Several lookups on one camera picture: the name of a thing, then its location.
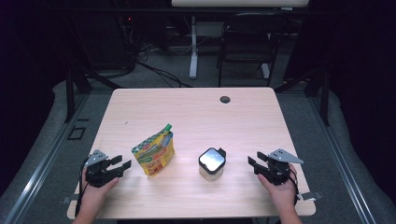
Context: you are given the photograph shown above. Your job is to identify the aluminium floor rail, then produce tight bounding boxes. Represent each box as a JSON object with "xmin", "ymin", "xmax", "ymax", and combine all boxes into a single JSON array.
[
  {"xmin": 3, "ymin": 92, "xmax": 92, "ymax": 224},
  {"xmin": 307, "ymin": 92, "xmax": 377, "ymax": 224}
]

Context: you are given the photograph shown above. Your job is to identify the person's left hand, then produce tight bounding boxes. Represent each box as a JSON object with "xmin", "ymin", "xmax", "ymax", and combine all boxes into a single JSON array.
[{"xmin": 81, "ymin": 169, "xmax": 120, "ymax": 209}]

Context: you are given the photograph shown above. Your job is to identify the black folding chair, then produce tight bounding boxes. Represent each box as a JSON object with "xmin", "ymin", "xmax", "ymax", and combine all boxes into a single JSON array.
[{"xmin": 217, "ymin": 12, "xmax": 290, "ymax": 88}]

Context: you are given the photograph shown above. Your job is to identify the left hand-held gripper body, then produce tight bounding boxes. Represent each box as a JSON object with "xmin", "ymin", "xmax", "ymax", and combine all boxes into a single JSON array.
[{"xmin": 83, "ymin": 149, "xmax": 120, "ymax": 189}]

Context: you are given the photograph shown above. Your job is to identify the white desk leg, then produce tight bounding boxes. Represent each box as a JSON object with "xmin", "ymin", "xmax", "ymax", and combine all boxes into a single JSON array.
[{"xmin": 189, "ymin": 15, "xmax": 199, "ymax": 80}]

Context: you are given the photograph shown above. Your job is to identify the yellow green snack pouch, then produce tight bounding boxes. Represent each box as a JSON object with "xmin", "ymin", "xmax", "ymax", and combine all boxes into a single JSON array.
[{"xmin": 131, "ymin": 123, "xmax": 176, "ymax": 177}]

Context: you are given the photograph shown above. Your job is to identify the clear jar with black lid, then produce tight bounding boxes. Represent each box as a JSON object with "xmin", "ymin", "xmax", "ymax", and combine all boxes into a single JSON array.
[{"xmin": 198, "ymin": 147, "xmax": 227, "ymax": 183}]

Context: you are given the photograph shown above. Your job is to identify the white desk top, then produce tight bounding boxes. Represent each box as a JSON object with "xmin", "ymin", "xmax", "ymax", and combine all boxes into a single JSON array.
[{"xmin": 171, "ymin": 0, "xmax": 310, "ymax": 7}]

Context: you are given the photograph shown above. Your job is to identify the black metal stand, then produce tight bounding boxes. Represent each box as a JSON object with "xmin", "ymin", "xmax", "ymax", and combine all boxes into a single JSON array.
[
  {"xmin": 274, "ymin": 66, "xmax": 331, "ymax": 127},
  {"xmin": 64, "ymin": 66, "xmax": 122, "ymax": 123}
]

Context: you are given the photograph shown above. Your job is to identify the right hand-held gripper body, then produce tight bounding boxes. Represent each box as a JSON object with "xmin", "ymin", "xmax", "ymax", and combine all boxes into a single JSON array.
[{"xmin": 264, "ymin": 148, "xmax": 304, "ymax": 187}]

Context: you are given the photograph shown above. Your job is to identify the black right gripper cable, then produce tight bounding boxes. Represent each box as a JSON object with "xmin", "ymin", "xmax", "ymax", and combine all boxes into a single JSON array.
[{"xmin": 288, "ymin": 173, "xmax": 302, "ymax": 206}]

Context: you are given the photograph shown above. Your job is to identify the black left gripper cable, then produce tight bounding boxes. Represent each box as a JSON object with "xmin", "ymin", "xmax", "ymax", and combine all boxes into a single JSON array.
[{"xmin": 74, "ymin": 157, "xmax": 91, "ymax": 217}]

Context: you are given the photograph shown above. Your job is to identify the person's right hand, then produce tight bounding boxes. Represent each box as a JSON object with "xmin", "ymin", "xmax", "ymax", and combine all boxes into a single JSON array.
[{"xmin": 257, "ymin": 163, "xmax": 299, "ymax": 213}]

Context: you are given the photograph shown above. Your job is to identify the black floor cables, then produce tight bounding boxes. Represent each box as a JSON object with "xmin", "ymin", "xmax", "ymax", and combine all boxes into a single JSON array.
[{"xmin": 136, "ymin": 60, "xmax": 192, "ymax": 89}]

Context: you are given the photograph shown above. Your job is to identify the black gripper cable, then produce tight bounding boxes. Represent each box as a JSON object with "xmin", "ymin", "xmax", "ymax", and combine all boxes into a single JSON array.
[
  {"xmin": 74, "ymin": 157, "xmax": 91, "ymax": 217},
  {"xmin": 288, "ymin": 173, "xmax": 302, "ymax": 206}
]

